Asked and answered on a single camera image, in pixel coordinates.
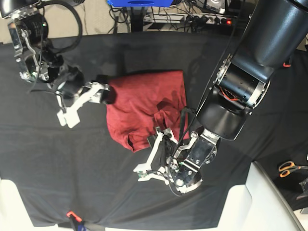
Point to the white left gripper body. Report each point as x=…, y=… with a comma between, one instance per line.
x=155, y=166

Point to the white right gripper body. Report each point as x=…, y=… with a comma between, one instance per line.
x=92, y=92

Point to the maroon long-sleeve T-shirt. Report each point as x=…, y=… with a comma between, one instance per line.
x=144, y=102

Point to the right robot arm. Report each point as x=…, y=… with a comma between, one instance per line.
x=40, y=62

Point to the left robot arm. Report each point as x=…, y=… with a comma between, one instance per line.
x=274, y=31

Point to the black table cloth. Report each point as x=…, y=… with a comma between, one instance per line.
x=57, y=169

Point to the blue plastic bin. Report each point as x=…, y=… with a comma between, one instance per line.
x=140, y=3

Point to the orange black clamp bottom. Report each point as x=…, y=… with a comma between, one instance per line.
x=76, y=222

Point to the orange black clamp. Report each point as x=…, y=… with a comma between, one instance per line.
x=286, y=65
x=76, y=222

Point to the white power strip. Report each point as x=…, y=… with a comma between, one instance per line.
x=176, y=18

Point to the white foam block left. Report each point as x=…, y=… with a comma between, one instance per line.
x=13, y=214

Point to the orange black clamp right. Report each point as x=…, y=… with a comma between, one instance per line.
x=286, y=65

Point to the black metal tool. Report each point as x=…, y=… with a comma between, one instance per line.
x=304, y=187

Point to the black stand post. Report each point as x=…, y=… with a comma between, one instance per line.
x=137, y=15

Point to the yellow-handled scissors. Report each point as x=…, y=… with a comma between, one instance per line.
x=289, y=167

